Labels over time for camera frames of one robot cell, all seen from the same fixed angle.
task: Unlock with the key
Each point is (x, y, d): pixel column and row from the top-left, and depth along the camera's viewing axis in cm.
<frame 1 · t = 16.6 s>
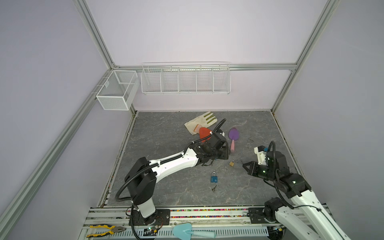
left hand: (228, 154, 78), fingers open
right hand: (244, 166, 75), fingers closed
blue padlock: (214, 179, 87), on the table
brass padlock: (231, 163, 93), on the table
silver key for blue padlock: (213, 189, 84), on the table
purple trowel pink handle: (233, 134, 108), on the table
cream glove green stripes: (205, 120, 117), on the table
red rubber glove: (201, 129, 110), point 2 cm above the table

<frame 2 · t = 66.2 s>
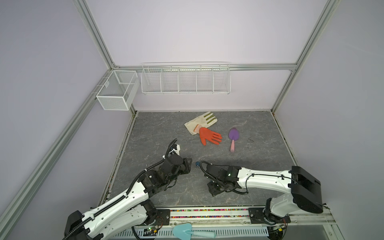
left hand: (189, 162, 75), fingers open
right hand: (212, 190, 80), fingers open
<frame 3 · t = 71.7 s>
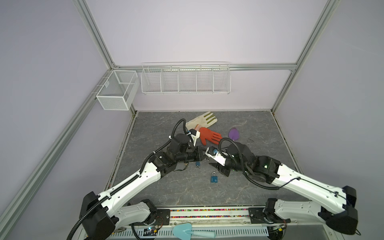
left hand: (210, 155, 69), fingers closed
right hand: (212, 159, 69), fingers open
small blue padlock: (198, 164, 93), on the table
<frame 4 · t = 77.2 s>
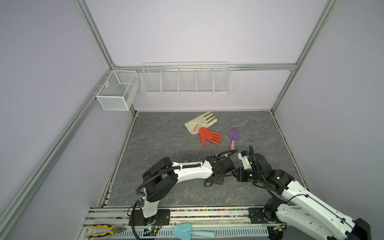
left hand: (216, 181, 83), fingers open
right hand: (232, 174, 77), fingers closed
